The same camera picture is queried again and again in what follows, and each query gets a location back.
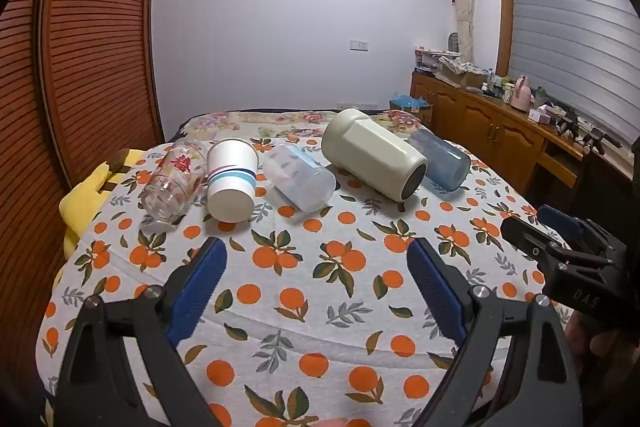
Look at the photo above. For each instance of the large cream cup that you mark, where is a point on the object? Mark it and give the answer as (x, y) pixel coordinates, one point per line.
(365, 152)

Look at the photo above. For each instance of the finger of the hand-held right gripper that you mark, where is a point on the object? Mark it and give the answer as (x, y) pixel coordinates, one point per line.
(560, 218)
(530, 239)

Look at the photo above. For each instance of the pile of papers and boxes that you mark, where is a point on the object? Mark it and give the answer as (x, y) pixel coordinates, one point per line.
(450, 64)

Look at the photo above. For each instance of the white striped paper cup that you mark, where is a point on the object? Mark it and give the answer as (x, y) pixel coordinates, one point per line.
(232, 199)

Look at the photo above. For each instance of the wooden sideboard cabinet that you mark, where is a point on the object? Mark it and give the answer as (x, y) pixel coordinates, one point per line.
(490, 127)

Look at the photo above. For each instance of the clear glass cup red print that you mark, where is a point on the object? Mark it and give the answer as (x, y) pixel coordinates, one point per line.
(170, 182)

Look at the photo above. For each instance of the orange fruit print bedsheet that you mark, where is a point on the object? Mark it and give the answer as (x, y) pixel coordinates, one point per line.
(320, 302)

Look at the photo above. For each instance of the pink kettle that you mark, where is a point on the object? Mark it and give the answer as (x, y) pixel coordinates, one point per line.
(521, 96)

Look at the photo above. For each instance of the person's right hand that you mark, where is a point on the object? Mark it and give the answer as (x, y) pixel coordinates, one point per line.
(577, 339)

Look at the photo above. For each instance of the cardboard box with blue bags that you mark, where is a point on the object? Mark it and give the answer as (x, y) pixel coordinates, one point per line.
(415, 109)

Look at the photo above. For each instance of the wooden louvered wardrobe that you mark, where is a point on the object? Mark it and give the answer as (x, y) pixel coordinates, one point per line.
(85, 57)

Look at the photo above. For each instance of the floral quilt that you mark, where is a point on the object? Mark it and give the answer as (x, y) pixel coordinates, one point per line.
(260, 122)

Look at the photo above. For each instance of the white wall switch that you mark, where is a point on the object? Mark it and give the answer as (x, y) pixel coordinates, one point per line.
(358, 45)

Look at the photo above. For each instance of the frosted clear plastic cup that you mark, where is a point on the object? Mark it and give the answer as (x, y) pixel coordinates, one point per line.
(300, 179)

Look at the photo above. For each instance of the blue translucent plastic cup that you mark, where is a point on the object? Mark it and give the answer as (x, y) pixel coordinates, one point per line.
(446, 162)

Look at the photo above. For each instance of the black tools on sideboard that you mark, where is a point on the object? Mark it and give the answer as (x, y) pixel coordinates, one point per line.
(582, 129)

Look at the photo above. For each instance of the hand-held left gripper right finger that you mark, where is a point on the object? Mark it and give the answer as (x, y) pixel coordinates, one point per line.
(434, 292)

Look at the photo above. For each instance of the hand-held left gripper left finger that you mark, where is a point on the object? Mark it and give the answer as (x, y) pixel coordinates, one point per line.
(200, 287)

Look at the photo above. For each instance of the pink tissue box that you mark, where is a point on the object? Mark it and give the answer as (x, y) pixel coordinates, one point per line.
(541, 114)

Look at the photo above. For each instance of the yellow plush blanket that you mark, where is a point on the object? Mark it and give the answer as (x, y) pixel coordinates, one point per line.
(80, 207)

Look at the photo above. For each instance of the small desk fan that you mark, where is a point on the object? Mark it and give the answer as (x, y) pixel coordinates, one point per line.
(453, 43)

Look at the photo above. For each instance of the grey window blind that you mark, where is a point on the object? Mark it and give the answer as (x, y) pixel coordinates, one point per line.
(570, 17)

